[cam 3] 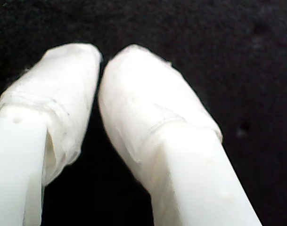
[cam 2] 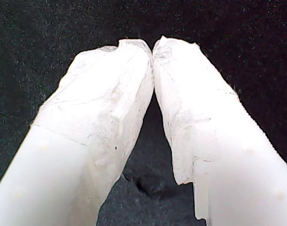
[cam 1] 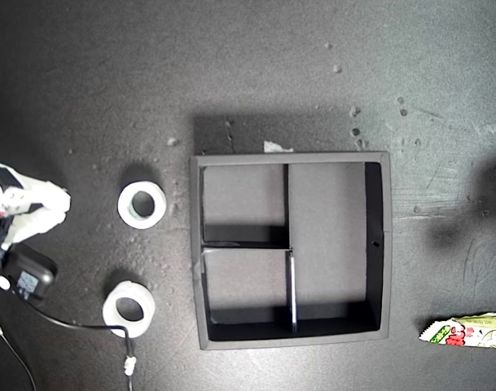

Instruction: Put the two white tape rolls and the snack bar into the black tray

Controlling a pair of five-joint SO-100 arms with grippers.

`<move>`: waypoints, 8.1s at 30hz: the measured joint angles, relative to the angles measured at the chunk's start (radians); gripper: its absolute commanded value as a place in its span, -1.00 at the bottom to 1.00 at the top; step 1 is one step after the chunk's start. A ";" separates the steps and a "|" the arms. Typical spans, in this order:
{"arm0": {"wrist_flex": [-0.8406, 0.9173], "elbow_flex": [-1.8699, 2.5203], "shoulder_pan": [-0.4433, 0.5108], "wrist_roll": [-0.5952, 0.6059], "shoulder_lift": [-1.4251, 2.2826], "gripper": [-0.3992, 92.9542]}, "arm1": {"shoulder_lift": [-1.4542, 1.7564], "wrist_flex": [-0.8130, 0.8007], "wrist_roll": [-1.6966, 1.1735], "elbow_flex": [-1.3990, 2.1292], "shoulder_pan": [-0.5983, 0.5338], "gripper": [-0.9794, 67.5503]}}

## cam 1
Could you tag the white tape roll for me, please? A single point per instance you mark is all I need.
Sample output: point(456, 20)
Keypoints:
point(111, 313)
point(127, 212)

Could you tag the snack bar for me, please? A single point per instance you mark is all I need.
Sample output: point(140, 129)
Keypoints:
point(467, 332)

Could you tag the black tray with wells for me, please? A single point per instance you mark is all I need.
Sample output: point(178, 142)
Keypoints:
point(329, 228)

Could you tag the white paper scrap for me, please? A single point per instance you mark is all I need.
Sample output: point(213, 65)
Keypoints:
point(274, 147)

